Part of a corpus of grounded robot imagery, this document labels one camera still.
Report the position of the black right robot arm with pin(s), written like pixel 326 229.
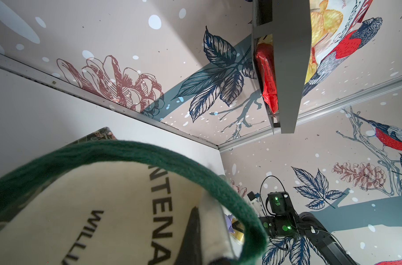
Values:
pixel 313 237

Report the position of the cream green-handled tote bag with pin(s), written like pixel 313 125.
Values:
pixel 113 202

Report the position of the red Chuba cassava chips bag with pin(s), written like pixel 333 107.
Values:
pixel 338 30

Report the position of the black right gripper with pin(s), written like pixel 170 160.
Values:
pixel 277 214

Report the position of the black wire wall basket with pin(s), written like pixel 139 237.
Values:
pixel 289 22

